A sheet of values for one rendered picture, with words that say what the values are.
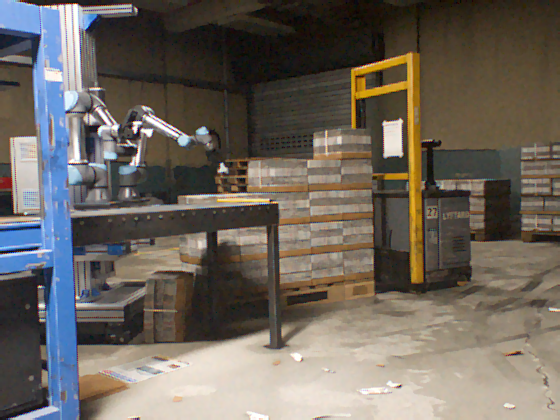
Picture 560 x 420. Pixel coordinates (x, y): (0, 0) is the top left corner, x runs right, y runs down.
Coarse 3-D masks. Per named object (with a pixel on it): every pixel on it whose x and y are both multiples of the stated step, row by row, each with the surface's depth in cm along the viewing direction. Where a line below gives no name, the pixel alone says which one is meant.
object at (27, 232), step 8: (0, 224) 222; (8, 224) 220; (16, 224) 222; (24, 224) 224; (32, 224) 226; (40, 224) 228; (0, 232) 218; (8, 232) 220; (16, 232) 222; (24, 232) 224; (32, 232) 227; (40, 232) 229; (0, 240) 218; (8, 240) 220; (16, 240) 222; (24, 240) 224; (32, 240) 227; (40, 240) 229; (0, 248) 217; (8, 248) 220; (16, 248) 222; (24, 248) 224
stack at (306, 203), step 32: (288, 192) 437; (320, 192) 446; (288, 224) 437; (320, 224) 446; (192, 256) 411; (224, 256) 407; (288, 256) 435; (320, 256) 447; (224, 288) 408; (288, 288) 437; (320, 288) 447
